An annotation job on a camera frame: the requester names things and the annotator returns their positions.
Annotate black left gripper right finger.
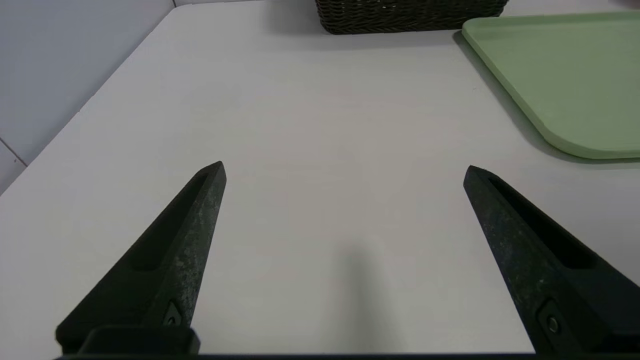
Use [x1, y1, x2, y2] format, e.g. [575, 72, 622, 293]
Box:
[462, 165, 640, 356]

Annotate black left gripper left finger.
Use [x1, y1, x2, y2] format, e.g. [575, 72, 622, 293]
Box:
[55, 161, 227, 355]

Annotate dark brown wicker basket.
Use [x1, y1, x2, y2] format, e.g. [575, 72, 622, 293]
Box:
[315, 0, 510, 35]

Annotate light green plastic tray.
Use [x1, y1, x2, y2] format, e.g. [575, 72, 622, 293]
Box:
[461, 11, 640, 161]

